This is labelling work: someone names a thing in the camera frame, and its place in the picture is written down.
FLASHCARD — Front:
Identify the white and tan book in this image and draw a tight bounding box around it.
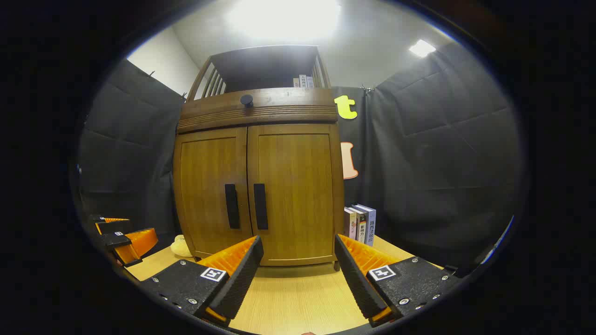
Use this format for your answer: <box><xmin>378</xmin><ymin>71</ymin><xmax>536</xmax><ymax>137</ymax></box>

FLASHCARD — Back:
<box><xmin>345</xmin><ymin>208</ymin><xmax>358</xmax><ymax>241</ymax></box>

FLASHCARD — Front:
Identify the wooden shoe cabinet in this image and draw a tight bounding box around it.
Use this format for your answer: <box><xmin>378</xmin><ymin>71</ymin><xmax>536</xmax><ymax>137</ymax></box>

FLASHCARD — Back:
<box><xmin>173</xmin><ymin>45</ymin><xmax>345</xmax><ymax>272</ymax></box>

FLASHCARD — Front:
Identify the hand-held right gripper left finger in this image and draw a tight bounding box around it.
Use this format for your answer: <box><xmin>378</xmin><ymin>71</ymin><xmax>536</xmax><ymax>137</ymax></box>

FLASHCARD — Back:
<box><xmin>140</xmin><ymin>235</ymin><xmax>264</xmax><ymax>326</ymax></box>

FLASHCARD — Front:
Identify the small ceiling light panel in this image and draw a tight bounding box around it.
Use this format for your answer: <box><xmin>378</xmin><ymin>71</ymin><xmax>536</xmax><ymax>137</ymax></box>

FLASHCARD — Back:
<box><xmin>409</xmin><ymin>39</ymin><xmax>437</xmax><ymax>58</ymax></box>

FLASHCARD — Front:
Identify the pale grey book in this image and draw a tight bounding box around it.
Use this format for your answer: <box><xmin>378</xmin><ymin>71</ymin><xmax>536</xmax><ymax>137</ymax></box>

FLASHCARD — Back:
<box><xmin>358</xmin><ymin>204</ymin><xmax>377</xmax><ymax>247</ymax></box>

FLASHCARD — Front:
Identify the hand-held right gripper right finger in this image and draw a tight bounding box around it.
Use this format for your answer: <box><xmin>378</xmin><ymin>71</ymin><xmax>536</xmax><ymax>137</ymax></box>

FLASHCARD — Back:
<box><xmin>334</xmin><ymin>234</ymin><xmax>461</xmax><ymax>328</ymax></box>

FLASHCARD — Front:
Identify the cream plush toy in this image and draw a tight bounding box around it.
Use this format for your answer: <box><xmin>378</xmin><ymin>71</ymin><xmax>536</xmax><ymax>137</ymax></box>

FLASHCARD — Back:
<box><xmin>170</xmin><ymin>235</ymin><xmax>194</xmax><ymax>258</ymax></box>

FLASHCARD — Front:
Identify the black backdrop cloth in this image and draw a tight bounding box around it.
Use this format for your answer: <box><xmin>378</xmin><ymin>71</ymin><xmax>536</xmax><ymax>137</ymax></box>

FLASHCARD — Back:
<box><xmin>77</xmin><ymin>42</ymin><xmax>524</xmax><ymax>276</ymax></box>

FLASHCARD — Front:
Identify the large ceiling light panel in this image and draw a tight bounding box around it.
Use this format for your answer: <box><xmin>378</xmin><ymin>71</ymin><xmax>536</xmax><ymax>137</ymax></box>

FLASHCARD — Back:
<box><xmin>226</xmin><ymin>0</ymin><xmax>342</xmax><ymax>41</ymax></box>

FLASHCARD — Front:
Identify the wooden drawer with black knob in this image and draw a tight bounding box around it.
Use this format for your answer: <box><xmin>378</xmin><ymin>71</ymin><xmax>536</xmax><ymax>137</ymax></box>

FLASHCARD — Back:
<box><xmin>177</xmin><ymin>87</ymin><xmax>339</xmax><ymax>134</ymax></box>

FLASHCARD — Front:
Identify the wooden cabinet door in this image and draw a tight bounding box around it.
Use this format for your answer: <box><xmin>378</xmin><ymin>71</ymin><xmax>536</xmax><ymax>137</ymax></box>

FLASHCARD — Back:
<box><xmin>247</xmin><ymin>123</ymin><xmax>344</xmax><ymax>267</ymax></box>
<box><xmin>174</xmin><ymin>127</ymin><xmax>253</xmax><ymax>260</ymax></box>

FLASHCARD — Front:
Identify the dark-covered book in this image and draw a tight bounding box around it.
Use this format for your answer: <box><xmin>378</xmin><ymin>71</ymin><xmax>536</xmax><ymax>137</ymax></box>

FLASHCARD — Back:
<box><xmin>352</xmin><ymin>206</ymin><xmax>369</xmax><ymax>244</ymax></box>

